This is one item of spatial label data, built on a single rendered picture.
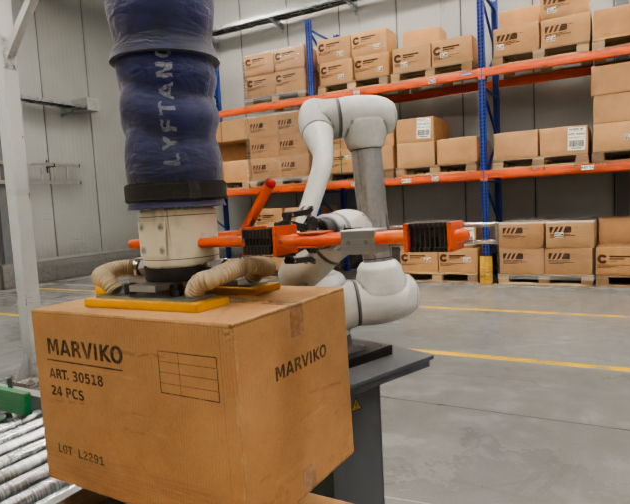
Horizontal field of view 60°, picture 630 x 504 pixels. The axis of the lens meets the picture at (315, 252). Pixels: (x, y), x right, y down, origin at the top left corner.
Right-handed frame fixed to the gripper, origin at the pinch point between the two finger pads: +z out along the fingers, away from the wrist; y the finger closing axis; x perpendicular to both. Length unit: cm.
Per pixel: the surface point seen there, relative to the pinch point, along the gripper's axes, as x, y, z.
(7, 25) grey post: 336, -151, -163
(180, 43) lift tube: 17.0, -41.1, 5.7
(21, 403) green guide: 129, 60, -21
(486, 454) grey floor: -3, 120, -170
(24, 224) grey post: 336, -4, -161
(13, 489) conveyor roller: 84, 67, 11
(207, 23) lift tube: 16.0, -46.9, -2.1
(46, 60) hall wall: 937, -321, -625
